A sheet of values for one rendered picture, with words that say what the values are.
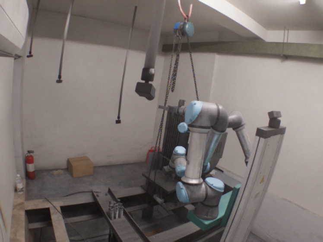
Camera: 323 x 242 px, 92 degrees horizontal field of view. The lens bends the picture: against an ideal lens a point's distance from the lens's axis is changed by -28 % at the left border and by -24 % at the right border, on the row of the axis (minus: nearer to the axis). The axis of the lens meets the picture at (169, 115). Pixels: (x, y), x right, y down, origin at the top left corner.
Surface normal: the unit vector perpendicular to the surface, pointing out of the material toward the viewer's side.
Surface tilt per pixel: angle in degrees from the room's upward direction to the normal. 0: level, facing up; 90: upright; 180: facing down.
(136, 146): 90
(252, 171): 90
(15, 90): 90
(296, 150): 90
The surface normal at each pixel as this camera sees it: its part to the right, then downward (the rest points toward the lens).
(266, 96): -0.80, -0.01
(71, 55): 0.58, 0.23
